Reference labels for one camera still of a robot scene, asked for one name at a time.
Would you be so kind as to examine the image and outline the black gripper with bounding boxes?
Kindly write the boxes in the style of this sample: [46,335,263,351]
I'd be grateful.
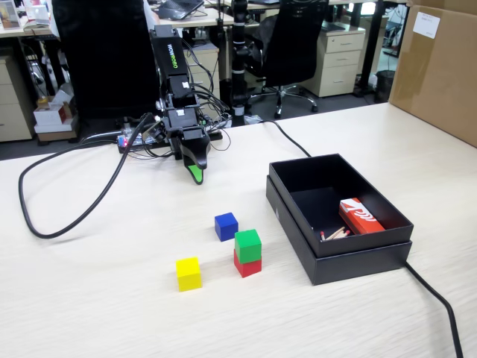
[165,106,212,186]

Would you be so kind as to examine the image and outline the green cube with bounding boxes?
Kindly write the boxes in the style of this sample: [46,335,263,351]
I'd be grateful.
[234,228,262,264]

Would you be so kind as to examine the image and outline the blue cube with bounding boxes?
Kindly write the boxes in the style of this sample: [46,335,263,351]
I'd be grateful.
[214,212,239,242]

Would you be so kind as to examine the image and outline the yellow cube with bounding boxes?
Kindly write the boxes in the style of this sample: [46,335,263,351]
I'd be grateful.
[175,256,203,292]

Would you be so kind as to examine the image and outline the red cube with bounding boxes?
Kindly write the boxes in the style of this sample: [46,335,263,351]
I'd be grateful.
[233,248,263,278]

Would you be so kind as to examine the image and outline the controller circuit board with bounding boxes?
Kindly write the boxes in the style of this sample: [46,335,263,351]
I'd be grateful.
[116,130,150,154]

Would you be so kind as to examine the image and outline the beige drawer cabinet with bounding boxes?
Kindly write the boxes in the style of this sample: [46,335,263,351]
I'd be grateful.
[186,46,221,113]

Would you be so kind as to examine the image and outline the thick black pole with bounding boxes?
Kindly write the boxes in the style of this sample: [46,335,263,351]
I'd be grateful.
[230,0,250,127]

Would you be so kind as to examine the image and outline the large black office chair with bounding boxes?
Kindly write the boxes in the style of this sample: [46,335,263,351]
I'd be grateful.
[51,0,161,145]

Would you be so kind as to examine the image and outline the beige desk with laptop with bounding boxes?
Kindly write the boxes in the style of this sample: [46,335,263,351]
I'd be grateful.
[145,7,236,31]

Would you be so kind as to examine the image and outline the black mesh office chair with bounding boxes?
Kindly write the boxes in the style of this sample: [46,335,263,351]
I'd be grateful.
[247,0,331,119]

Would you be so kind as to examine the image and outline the white cartons stack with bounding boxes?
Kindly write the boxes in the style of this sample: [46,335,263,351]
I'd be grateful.
[33,84,78,145]

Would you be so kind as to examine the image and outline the black laptop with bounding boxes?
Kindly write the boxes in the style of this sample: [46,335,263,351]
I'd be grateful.
[154,0,206,21]

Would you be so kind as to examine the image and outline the orange matchbox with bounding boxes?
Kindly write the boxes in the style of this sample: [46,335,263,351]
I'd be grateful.
[338,198,386,236]

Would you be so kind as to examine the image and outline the white drawer cabinet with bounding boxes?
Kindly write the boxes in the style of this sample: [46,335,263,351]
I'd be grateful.
[303,26,367,98]

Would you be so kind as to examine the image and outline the black box tray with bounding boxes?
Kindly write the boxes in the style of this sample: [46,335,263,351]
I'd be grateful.
[268,152,415,258]

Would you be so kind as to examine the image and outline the black open box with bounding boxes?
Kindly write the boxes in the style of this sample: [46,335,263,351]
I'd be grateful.
[265,175,413,286]

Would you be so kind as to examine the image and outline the beige cabinet with drawers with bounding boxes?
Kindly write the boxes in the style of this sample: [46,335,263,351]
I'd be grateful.
[0,55,37,143]

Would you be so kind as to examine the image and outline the black trash bin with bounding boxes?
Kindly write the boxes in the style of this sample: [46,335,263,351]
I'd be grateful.
[374,69,397,104]

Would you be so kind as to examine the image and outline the desk with black leg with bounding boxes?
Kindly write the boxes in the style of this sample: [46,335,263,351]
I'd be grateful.
[327,0,411,98]

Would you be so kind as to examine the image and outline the small white box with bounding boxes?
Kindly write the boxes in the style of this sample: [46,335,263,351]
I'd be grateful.
[24,4,52,26]

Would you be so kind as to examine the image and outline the beige office desk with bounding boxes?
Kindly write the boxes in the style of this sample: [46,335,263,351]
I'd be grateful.
[0,20,63,98]

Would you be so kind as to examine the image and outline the large cardboard box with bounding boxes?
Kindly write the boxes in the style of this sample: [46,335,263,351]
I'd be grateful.
[387,0,477,148]

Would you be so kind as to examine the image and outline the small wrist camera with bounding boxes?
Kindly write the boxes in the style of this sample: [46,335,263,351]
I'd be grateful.
[148,118,168,143]

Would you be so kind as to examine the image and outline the thin black arm wires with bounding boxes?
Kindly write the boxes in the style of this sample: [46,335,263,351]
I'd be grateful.
[182,40,233,154]

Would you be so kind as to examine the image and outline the thin black post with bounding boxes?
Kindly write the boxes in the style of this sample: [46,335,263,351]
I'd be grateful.
[215,0,227,81]

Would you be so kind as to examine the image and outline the thick black camera cable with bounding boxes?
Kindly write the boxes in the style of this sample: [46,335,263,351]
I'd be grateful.
[17,113,156,239]

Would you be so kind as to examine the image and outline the small picture frame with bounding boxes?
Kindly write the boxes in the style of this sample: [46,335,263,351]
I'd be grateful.
[0,0,22,30]

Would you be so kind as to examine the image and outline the black power cable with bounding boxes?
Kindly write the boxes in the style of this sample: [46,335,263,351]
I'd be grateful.
[260,119,464,358]

